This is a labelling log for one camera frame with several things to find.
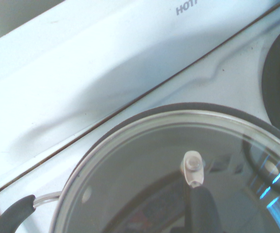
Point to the glass pot lid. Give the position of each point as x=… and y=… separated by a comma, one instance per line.
x=142, y=170

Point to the white electric stove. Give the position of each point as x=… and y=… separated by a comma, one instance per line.
x=81, y=60

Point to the small black coil burner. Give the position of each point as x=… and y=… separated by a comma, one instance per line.
x=273, y=80

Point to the black cooking pot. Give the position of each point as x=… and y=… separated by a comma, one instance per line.
x=13, y=213

